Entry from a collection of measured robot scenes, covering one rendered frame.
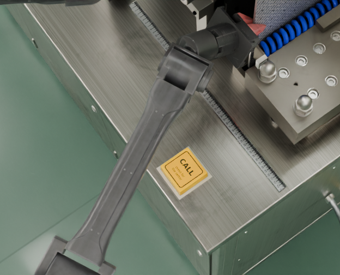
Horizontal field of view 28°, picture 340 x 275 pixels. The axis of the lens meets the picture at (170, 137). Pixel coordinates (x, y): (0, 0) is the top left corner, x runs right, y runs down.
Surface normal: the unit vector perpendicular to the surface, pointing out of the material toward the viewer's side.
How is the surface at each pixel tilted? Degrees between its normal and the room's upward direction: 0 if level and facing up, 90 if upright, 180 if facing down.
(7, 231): 0
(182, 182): 0
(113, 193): 12
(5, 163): 0
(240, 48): 61
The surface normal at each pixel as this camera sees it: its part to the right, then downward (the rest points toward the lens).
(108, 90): -0.05, -0.35
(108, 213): 0.07, -0.18
